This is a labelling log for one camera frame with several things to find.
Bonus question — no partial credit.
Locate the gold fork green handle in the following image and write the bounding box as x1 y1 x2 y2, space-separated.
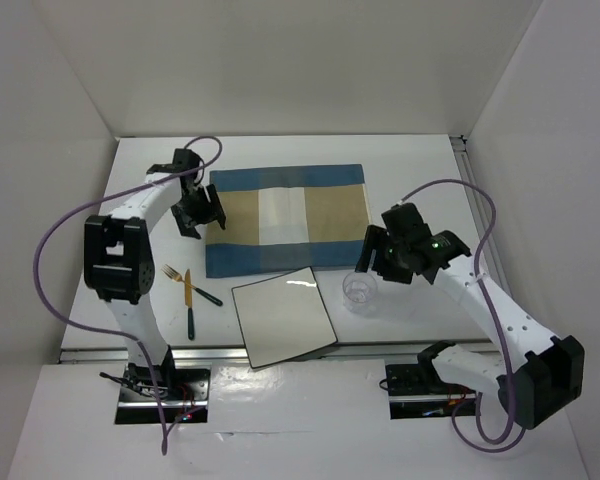
161 265 224 307

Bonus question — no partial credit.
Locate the gold knife green handle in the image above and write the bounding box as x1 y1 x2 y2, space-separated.
184 269 196 341

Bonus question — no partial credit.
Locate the blue beige striped placemat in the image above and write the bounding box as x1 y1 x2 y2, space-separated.
205 164 371 279

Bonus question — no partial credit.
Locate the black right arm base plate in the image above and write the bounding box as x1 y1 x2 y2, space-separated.
379 364 475 420

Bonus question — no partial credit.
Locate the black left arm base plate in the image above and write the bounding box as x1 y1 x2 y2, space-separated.
114 368 211 425

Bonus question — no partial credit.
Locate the aluminium front rail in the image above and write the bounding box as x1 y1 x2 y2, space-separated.
58 339 531 364

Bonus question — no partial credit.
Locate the clear plastic cup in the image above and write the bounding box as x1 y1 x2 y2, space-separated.
342 272 378 315

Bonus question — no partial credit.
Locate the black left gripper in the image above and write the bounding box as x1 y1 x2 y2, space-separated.
169 183 224 239

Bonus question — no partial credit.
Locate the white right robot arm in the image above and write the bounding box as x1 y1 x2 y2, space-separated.
356 203 585 430

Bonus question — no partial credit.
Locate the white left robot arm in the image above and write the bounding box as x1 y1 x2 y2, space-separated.
84 147 226 399

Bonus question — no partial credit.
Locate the white square plate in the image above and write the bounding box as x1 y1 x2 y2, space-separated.
232 267 337 369

